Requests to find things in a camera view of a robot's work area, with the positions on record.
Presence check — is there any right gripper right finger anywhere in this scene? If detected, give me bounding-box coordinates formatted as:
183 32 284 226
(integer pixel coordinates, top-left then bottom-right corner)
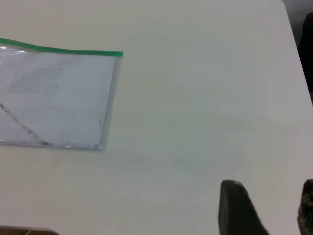
296 179 313 235

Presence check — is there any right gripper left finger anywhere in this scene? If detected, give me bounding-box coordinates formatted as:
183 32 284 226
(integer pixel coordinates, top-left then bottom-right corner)
218 179 271 235

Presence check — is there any clear plastic zip bag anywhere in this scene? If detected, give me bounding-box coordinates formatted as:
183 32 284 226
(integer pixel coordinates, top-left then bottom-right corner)
0 38 124 151

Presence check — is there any black background object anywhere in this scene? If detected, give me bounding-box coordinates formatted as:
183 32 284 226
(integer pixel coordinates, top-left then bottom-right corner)
296 11 313 105

